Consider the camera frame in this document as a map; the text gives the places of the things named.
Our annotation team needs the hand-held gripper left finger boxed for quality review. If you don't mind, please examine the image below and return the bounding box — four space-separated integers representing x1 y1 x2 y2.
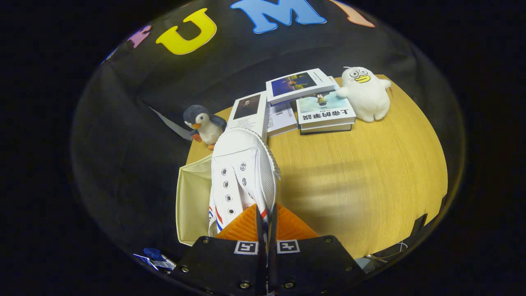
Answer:
172 203 266 296

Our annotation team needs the white canvas shoe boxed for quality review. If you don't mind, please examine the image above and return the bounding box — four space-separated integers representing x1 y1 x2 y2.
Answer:
208 128 281 247

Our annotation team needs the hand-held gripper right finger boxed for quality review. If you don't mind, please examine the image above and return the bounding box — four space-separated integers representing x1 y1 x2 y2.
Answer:
268 203 367 296

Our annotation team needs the grey white penguin plush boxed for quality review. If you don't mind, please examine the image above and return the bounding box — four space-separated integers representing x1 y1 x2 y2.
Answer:
183 104 228 151

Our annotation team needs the white duck plush toy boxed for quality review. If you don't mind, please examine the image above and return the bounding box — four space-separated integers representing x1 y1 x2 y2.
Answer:
335 66 392 123

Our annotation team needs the blue white shiny strip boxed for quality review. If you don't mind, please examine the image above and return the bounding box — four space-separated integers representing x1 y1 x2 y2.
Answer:
133 252 178 272

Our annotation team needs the book with blue picture cover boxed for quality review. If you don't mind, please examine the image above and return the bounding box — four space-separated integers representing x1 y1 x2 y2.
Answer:
265 68 336 106

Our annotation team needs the black backdrop cloth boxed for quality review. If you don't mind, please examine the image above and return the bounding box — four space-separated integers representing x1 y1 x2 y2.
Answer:
71 0 467 264

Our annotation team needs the book with teal cover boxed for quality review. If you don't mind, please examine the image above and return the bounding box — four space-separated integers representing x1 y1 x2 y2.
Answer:
295 90 357 126

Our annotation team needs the white book with portrait cover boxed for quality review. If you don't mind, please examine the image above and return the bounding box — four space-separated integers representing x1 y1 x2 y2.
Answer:
225 90 270 143

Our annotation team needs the beige fabric storage box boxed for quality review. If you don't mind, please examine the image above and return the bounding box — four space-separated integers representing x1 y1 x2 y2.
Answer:
175 154 215 247

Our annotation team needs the small blue object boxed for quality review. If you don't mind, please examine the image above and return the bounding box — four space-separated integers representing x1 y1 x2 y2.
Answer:
143 247 165 262

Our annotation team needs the dark-edged book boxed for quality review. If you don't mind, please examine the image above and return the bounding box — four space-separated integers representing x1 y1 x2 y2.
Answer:
300 122 353 135

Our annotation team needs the plain white book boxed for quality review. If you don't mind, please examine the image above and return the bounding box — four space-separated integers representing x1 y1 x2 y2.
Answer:
267 100 299 138

